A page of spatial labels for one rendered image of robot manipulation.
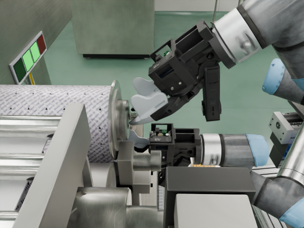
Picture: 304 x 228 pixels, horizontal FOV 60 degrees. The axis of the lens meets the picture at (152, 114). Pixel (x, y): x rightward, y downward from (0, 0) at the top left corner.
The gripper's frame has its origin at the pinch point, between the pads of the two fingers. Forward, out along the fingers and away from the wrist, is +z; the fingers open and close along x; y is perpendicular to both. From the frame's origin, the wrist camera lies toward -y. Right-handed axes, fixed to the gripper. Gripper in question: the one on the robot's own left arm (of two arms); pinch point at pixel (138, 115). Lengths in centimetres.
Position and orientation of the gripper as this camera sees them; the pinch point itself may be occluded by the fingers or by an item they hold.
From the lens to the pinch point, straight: 51.0
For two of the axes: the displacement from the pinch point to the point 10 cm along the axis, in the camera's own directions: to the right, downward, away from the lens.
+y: -6.4, -6.1, -4.7
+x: -0.2, 6.2, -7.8
